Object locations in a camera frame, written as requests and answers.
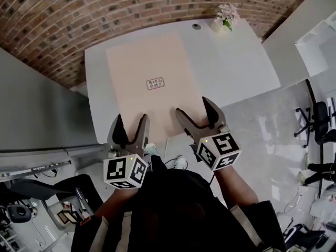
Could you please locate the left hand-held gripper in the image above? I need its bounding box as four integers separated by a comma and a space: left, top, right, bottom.
102, 113, 152, 191

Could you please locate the grey metal cabinet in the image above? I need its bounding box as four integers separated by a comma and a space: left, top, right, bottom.
0, 47, 107, 158

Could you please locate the person's left forearm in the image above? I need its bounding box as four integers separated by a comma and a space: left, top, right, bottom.
94, 185, 140, 220

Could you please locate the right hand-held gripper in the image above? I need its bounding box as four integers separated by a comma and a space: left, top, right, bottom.
175, 96, 243, 172

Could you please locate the black office chair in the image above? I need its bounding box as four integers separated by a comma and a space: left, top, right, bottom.
293, 101, 336, 149

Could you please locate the white shelf unit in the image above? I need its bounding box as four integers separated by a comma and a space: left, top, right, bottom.
295, 19, 336, 78

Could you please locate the person's white shoe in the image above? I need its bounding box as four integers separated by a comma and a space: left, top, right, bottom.
145, 142, 159, 157
174, 155, 189, 171

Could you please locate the person's white right shoe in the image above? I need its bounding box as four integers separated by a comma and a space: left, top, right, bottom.
174, 155, 189, 171

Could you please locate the person's black clothing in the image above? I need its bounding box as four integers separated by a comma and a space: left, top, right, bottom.
71, 153, 287, 252

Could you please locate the white vase with pink flowers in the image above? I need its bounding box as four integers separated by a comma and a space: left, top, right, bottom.
210, 3, 241, 35

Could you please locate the person's white left shoe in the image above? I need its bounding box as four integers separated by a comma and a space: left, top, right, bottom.
145, 142, 159, 157

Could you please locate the person's right forearm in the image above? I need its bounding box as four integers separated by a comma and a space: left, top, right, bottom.
213, 163, 260, 210

